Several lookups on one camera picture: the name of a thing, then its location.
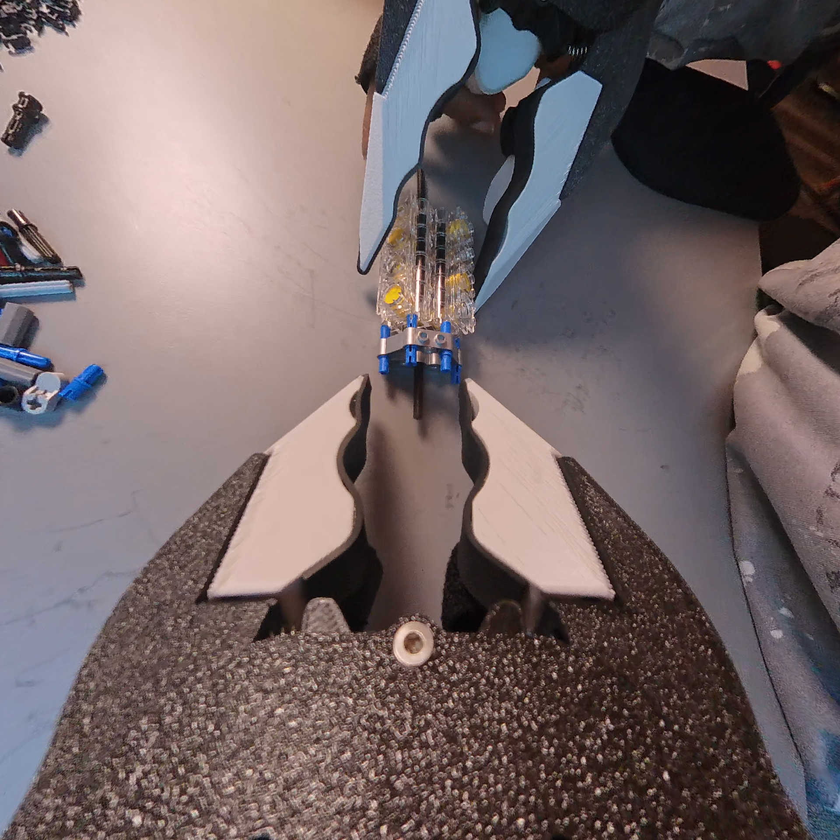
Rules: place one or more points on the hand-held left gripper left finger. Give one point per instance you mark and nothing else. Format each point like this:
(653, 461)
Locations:
(289, 518)

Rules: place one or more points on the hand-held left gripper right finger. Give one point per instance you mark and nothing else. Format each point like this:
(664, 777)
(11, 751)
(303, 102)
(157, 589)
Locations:
(531, 518)

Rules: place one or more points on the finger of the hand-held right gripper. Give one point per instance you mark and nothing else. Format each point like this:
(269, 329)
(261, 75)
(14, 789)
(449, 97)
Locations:
(551, 164)
(420, 85)

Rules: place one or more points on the blue connector pin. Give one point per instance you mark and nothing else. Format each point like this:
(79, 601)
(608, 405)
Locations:
(382, 364)
(410, 354)
(457, 367)
(446, 358)

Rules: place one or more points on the clear block with yellow pistons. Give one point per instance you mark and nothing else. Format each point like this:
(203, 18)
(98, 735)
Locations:
(394, 262)

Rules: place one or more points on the grey beam frame with holes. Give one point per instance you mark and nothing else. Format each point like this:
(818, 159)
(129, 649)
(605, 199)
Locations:
(426, 339)

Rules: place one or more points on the person's right forearm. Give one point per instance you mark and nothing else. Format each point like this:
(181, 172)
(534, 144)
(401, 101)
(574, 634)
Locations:
(722, 26)

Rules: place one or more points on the person's right hand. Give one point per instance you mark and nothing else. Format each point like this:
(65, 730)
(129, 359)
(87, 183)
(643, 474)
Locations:
(482, 108)

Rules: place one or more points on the black office chair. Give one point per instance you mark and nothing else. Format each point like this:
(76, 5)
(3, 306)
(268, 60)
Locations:
(709, 157)

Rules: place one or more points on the pile of mixed building parts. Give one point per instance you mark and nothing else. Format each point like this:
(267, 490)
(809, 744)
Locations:
(19, 325)

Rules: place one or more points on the pile of black pins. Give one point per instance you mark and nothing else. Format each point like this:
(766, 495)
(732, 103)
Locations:
(33, 19)

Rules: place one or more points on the black pin connector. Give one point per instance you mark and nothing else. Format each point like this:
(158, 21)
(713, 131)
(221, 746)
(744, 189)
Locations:
(23, 118)

